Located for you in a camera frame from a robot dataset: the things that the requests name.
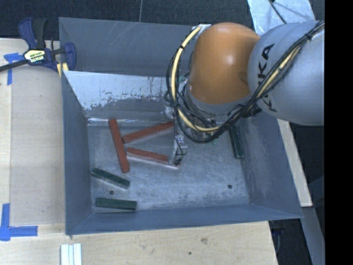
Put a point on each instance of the dark green flat block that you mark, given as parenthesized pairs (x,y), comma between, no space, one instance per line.
(237,143)
(110,177)
(115,203)

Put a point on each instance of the grey metal bin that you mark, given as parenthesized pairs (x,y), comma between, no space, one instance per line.
(193,186)

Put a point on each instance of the red-brown flat block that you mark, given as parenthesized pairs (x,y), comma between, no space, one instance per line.
(147,154)
(149,131)
(119,145)

